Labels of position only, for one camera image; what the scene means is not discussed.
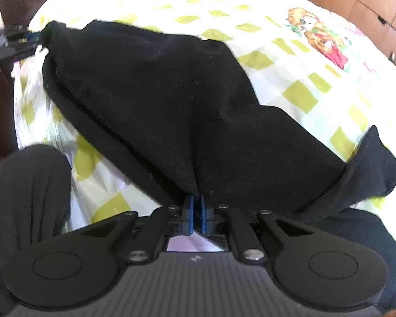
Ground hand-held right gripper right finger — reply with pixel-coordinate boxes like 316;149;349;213
200;194;318;266

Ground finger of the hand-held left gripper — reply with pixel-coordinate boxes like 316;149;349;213
20;28;51;53

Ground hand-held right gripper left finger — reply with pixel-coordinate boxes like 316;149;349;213
75;194;196;265

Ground yellow checked bed blanket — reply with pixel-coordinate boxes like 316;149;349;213
13;0;396;236

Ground person's left leg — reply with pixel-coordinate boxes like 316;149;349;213
0;144;74;315

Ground black pants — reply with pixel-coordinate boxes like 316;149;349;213
40;20;396;226

